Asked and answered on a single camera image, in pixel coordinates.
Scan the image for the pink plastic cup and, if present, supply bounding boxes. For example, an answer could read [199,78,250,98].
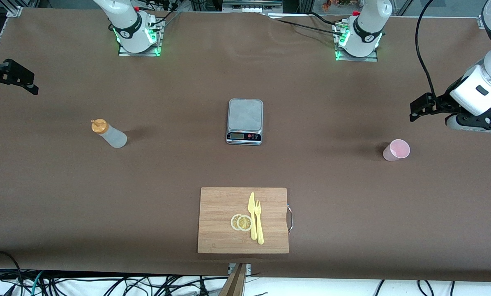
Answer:
[383,139,411,162]

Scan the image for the translucent sauce bottle orange cap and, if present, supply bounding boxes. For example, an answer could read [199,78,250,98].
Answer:
[91,118,128,149]

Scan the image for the orange toy items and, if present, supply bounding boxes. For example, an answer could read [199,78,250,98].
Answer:
[321,0,355,9]

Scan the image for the brown paper table cover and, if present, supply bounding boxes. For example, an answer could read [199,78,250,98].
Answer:
[0,7,491,283]

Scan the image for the silver digital kitchen scale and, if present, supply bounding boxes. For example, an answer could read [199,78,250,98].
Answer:
[226,98,264,146]

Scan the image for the grey power strip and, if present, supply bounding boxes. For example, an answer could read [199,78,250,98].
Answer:
[223,0,283,14]

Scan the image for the yellow plastic fork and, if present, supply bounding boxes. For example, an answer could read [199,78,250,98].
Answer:
[254,200,265,245]

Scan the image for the yellow plastic knife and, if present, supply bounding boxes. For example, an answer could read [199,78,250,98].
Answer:
[248,192,258,241]

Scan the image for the bamboo cutting board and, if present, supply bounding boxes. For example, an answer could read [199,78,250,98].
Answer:
[197,187,290,254]

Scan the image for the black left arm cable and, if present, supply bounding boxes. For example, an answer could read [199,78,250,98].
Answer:
[415,0,438,99]

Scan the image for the long black power cable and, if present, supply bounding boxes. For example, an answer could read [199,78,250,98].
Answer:
[262,12,346,42]

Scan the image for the thick black looped cable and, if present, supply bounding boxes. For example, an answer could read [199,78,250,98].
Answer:
[0,250,24,296]

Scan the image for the teal cable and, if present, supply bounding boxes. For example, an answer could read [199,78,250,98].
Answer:
[31,270,45,296]

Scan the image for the small metal table bracket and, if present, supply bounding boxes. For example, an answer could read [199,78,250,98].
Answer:
[228,263,251,276]

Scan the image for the wooden post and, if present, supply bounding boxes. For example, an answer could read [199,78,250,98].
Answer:
[219,263,248,296]

